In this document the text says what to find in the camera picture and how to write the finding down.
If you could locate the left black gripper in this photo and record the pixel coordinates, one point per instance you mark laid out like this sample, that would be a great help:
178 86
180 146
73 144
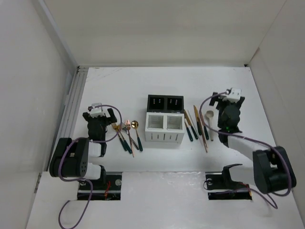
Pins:
86 116

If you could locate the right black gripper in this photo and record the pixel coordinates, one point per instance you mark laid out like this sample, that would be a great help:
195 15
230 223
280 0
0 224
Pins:
238 105

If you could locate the beige ceramic spoon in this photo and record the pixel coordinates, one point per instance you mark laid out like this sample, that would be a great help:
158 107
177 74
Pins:
210 114

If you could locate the rose gold knife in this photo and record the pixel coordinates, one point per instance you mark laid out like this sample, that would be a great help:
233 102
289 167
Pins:
203 135

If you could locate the gold spoon green handle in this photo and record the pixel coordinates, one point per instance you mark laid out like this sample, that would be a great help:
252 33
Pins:
135 126
126 144

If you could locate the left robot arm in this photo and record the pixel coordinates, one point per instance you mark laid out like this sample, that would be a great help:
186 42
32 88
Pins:
71 157

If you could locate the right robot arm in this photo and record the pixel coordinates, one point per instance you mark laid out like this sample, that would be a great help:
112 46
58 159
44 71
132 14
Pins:
271 166

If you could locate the silver fork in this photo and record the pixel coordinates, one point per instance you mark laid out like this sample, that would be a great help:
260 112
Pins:
133 141

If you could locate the black utensil container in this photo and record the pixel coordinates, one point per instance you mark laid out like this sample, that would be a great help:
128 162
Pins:
165 104

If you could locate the white utensil container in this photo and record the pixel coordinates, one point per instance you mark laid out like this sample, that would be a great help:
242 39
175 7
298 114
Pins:
164 127

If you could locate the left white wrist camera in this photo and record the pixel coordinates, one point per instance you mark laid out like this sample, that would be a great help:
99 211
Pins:
95 110

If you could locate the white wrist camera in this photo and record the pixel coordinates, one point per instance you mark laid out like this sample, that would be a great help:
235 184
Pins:
95 110
233 95

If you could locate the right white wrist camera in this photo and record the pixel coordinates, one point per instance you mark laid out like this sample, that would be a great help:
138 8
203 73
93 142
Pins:
233 95

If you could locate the gold fork green handle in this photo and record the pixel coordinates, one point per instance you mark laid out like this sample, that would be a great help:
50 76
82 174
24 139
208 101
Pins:
121 140

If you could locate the aluminium rail frame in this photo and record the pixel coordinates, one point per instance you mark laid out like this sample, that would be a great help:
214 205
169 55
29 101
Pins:
72 103

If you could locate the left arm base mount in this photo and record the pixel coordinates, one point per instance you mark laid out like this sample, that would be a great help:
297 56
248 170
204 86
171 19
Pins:
106 189

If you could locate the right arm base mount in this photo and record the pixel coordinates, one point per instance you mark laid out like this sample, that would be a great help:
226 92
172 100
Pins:
221 187

